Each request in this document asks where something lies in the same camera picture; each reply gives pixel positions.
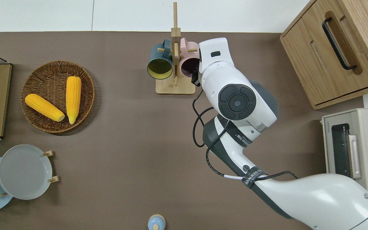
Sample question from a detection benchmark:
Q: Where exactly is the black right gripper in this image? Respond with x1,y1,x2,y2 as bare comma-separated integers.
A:
191,63,201,87

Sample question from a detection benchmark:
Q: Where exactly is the pink mug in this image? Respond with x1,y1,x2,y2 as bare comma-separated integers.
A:
180,38,203,78

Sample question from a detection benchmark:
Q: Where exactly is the wooden mug tree stand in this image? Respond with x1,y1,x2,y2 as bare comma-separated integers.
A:
156,2,196,95

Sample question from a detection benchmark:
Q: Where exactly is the dark teal mug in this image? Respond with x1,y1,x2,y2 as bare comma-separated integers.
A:
147,39,174,80

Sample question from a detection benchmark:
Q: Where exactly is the brown table mat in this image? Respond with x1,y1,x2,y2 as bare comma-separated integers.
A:
0,31,365,230

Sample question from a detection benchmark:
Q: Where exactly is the wooden cabinet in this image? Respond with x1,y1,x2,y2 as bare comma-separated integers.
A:
280,0,368,110

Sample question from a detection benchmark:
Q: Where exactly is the yellow corn cob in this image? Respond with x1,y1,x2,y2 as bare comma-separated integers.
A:
25,93,65,122
66,76,82,125

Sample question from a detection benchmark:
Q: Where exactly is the round wicker basket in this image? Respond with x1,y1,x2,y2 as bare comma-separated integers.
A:
20,60,96,134

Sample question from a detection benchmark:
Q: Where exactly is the small blue bell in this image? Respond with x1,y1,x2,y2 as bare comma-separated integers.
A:
148,214,166,230

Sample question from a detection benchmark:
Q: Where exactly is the wooden plate rack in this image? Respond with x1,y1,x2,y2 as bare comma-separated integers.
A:
0,150,60,197

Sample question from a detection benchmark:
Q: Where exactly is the grey plate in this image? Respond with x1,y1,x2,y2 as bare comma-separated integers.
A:
0,144,53,200

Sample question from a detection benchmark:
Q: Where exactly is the black cabinet handle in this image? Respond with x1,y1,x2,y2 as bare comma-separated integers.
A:
322,17,357,70

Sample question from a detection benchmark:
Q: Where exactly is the white oven door handle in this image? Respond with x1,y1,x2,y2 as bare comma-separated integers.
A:
349,135,362,179

